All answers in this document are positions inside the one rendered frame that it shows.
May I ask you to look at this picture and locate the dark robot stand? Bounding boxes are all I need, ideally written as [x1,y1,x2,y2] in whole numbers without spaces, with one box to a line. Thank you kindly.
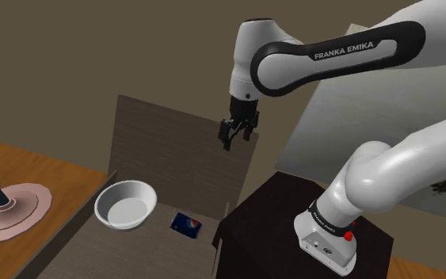
[212,170,395,279]

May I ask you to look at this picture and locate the white bowl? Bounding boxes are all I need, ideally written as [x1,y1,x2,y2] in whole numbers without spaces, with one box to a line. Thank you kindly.
[93,179,158,231]

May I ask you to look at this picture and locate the orange wooden table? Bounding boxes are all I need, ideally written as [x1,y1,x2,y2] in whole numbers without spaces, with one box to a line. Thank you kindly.
[0,135,109,279]

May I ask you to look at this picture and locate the blue drink can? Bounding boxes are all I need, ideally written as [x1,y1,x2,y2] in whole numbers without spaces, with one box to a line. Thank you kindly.
[170,211,204,239]

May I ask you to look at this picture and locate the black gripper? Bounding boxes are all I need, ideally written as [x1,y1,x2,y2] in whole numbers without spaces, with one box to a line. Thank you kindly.
[217,96,261,152]

